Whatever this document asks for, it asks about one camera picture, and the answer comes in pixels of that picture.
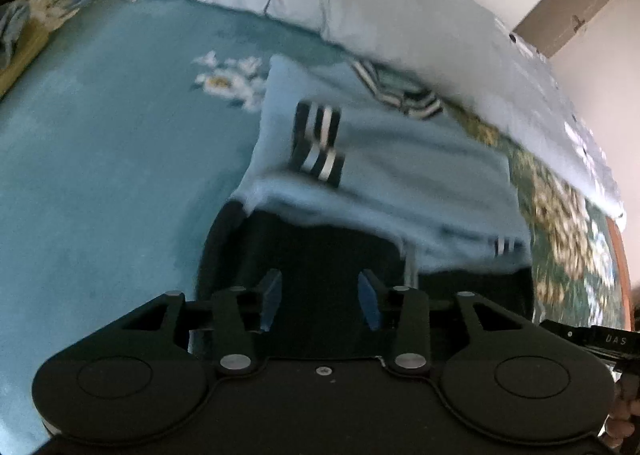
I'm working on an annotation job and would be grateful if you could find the wooden bed rail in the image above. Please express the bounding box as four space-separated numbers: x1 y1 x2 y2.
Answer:
604 215 632 336

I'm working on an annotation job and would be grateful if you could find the grey folded garment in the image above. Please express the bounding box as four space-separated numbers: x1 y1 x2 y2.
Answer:
0 0 37 70

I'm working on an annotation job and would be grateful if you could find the grey-blue printed duvet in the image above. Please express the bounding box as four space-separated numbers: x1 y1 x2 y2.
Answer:
135 0 627 222

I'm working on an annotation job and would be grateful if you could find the light blue fleece jacket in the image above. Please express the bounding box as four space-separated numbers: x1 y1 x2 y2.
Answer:
197 55 535 361

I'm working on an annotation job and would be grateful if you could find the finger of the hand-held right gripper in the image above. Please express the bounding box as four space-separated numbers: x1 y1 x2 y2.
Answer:
539 318 592 345

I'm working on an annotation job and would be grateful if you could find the teal floral bed blanket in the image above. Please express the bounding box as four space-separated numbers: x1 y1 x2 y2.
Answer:
0 0 626 443

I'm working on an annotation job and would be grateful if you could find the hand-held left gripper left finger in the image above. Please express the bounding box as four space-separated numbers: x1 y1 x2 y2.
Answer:
122 269 283 377

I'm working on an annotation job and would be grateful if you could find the person's right hand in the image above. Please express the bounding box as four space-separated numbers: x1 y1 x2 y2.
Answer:
606 370 640 451

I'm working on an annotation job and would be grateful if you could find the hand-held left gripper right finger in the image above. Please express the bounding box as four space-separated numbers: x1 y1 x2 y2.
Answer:
357 270 526 377

